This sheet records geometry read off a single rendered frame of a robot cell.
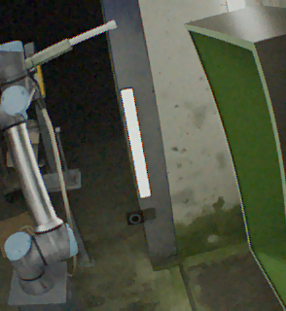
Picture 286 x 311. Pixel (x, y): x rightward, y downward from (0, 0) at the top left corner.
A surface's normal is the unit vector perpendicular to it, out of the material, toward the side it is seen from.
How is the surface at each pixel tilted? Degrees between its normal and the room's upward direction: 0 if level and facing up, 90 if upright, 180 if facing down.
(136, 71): 90
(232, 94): 90
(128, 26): 90
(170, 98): 90
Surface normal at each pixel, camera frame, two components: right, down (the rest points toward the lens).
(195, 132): 0.12, 0.41
